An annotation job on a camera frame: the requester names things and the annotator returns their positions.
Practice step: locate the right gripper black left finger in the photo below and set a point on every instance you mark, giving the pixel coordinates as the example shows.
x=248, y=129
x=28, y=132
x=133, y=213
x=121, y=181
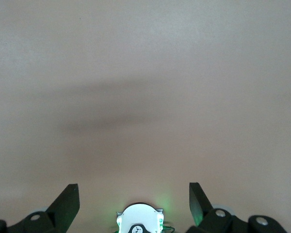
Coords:
x=63, y=208

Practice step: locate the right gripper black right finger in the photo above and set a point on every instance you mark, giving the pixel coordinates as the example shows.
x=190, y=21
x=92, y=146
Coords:
x=198, y=206

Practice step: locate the brown table cloth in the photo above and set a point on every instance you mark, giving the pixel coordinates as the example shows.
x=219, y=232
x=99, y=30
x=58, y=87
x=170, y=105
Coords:
x=145, y=72

